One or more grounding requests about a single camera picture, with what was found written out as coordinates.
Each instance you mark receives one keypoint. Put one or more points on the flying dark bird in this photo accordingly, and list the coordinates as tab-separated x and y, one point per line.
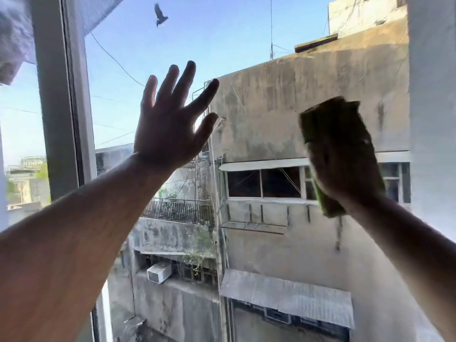
160	15

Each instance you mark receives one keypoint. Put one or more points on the corrugated metal awning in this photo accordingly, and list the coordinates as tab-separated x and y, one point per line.
285	297

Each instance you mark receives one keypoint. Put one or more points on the person's left forearm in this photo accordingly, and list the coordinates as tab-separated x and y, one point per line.
71	245

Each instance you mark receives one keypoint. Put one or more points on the white mesh netting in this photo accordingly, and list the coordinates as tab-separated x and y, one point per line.
21	28

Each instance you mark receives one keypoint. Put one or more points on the white air conditioner unit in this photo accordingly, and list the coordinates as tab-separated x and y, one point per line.
159	272

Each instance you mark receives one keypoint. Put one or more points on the thin antenna pole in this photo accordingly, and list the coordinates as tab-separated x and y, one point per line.
271	28

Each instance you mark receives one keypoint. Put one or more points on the grey concrete building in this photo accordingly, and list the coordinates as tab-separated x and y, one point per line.
320	174

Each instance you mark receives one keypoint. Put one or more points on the white framed building window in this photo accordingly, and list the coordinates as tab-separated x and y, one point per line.
267	183

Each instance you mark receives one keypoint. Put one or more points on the black balcony railing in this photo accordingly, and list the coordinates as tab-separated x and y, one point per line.
178	211

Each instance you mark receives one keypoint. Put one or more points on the person's left hand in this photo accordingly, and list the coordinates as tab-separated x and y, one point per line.
167	133

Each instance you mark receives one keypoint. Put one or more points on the distant pale building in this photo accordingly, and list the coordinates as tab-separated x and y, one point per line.
26	185

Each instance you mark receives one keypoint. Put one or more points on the person's left little finger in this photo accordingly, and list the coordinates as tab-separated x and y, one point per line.
149	90

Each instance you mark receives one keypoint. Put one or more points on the white window frame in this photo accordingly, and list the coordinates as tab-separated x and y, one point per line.
60	96

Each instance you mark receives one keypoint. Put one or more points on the person's right hand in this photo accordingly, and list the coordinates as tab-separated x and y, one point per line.
343	163

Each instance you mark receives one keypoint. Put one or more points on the person's right forearm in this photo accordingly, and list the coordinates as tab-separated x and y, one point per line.
402	252

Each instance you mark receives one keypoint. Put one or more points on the person's left thumb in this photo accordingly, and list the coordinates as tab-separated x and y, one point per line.
206	128

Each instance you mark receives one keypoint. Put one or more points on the metal window rack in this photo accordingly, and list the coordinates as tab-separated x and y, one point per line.
254	220

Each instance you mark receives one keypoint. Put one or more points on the person's left middle finger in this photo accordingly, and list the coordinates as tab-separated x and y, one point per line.
187	81

